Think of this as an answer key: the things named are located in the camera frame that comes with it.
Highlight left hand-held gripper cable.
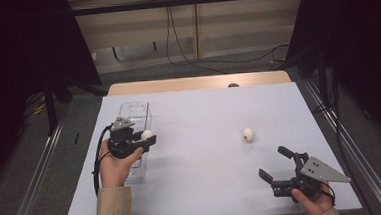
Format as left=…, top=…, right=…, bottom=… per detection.
left=88, top=123, right=119, bottom=199

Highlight white table tennis ball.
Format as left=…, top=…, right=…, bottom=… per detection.
left=242, top=127, right=257, bottom=144
left=140, top=129, right=155, bottom=142

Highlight black floor cable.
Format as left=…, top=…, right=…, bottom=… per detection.
left=309, top=72, right=374, bottom=215

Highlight person's left hand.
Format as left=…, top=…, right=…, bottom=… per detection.
left=97, top=136, right=147, bottom=189

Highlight white table cover sheet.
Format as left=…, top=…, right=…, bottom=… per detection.
left=56, top=78, right=363, bottom=215

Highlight yellow floor cables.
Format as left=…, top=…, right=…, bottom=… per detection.
left=22, top=91, right=49, bottom=118

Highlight black curtain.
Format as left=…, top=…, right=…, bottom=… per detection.
left=0, top=0, right=109, bottom=191
left=281, top=0, right=381, bottom=157

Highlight black metal stand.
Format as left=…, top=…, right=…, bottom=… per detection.
left=41, top=75, right=60, bottom=136
left=314, top=50, right=333, bottom=109

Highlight hand-held gripper cable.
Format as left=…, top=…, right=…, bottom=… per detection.
left=317, top=182, right=338, bottom=208
left=88, top=123, right=119, bottom=199

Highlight person's right hand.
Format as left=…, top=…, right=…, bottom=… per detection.
left=289, top=183, right=337, bottom=215

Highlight black horizontal bar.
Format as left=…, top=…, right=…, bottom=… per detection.
left=68, top=0, right=307, bottom=18

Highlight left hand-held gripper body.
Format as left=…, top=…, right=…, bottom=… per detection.
left=106, top=115, right=143, bottom=161

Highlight black wall cable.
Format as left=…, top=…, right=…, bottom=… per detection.
left=162, top=0, right=292, bottom=70
left=167, top=3, right=229, bottom=79

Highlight right hand-held gripper cable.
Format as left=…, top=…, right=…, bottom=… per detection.
left=317, top=182, right=338, bottom=208

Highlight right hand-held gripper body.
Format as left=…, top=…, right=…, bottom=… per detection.
left=268, top=149, right=353, bottom=205

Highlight metal floor rail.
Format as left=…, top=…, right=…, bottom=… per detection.
left=300, top=75, right=381, bottom=215
left=0, top=117, right=72, bottom=215

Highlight wooden table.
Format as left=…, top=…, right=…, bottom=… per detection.
left=106, top=69, right=293, bottom=98

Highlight clear plastic container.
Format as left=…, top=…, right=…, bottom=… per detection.
left=115, top=100, right=157, bottom=185

